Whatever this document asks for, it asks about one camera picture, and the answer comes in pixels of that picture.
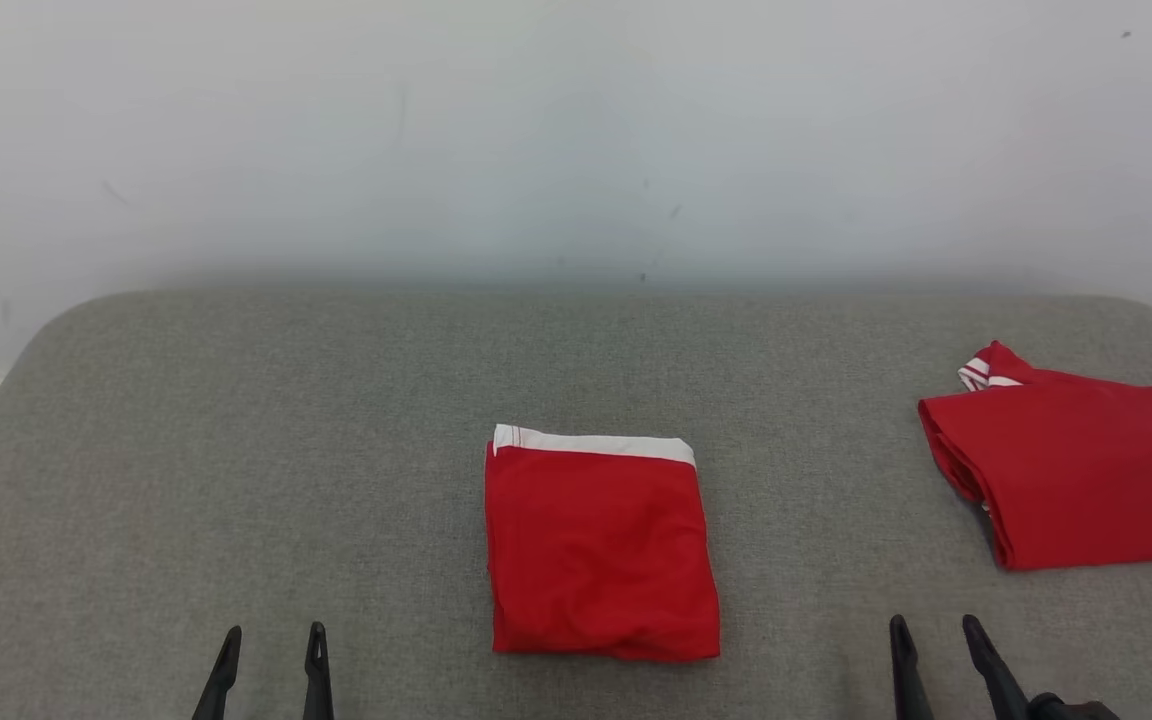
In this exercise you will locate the red white basketball shorts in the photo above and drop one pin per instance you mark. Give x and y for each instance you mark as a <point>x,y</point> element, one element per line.
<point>596,560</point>

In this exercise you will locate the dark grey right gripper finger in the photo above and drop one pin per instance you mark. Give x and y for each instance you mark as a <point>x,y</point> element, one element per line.
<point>911,680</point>
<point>996,680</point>

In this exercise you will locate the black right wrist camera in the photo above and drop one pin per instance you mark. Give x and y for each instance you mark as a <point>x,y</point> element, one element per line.
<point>1071,710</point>

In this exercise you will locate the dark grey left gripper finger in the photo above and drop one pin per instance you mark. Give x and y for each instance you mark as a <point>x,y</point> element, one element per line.
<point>221,680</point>
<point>317,680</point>

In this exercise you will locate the red white basketball jersey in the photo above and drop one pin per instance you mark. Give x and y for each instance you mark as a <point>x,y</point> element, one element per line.
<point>1076,470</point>

